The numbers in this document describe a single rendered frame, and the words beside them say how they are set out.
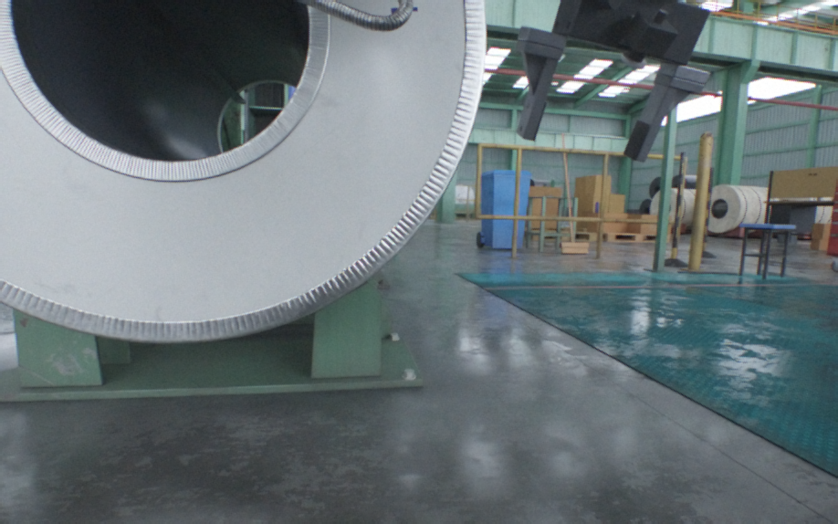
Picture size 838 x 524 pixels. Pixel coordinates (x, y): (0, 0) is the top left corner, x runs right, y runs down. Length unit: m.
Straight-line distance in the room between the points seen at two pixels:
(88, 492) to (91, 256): 0.40
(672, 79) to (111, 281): 0.92
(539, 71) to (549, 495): 0.62
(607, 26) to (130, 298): 0.87
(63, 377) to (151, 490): 0.51
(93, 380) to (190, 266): 0.45
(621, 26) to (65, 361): 1.23
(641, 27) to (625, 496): 0.67
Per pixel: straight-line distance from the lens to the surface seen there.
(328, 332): 1.08
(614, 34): 0.48
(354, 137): 0.86
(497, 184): 5.05
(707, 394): 1.32
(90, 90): 1.22
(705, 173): 4.29
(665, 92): 0.53
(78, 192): 0.97
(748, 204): 12.79
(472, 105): 0.91
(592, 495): 0.82
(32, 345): 1.29
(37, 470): 0.99
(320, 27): 0.91
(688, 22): 0.52
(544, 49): 0.46
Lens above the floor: 0.44
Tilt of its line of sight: 7 degrees down
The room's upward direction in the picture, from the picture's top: 2 degrees clockwise
